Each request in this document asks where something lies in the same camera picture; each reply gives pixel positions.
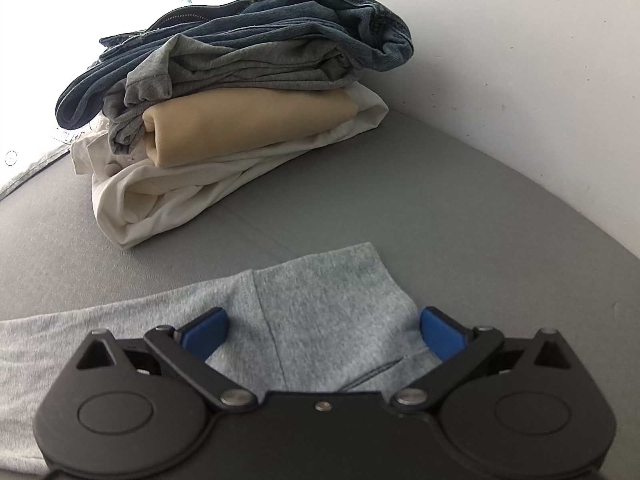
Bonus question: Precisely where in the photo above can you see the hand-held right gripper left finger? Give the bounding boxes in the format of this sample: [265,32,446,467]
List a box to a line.
[65,306,259,409]

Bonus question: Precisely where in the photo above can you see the white printed curtain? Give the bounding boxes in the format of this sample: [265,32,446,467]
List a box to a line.
[0,0,261,201]

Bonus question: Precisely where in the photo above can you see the beige folded garment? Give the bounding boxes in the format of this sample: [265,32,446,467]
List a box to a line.
[142,88,359,169]

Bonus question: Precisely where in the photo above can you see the light grey garment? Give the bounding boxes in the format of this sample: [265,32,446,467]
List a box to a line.
[0,242,442,480]

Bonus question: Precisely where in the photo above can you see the white folded garment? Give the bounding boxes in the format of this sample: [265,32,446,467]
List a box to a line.
[70,82,391,250]

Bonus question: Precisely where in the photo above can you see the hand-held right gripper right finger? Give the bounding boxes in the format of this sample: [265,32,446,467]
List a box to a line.
[391,306,577,409]

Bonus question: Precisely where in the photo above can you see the blue jeans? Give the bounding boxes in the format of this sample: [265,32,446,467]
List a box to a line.
[55,0,416,132]

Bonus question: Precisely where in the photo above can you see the dark grey garment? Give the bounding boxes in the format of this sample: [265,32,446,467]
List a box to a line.
[102,32,366,157]

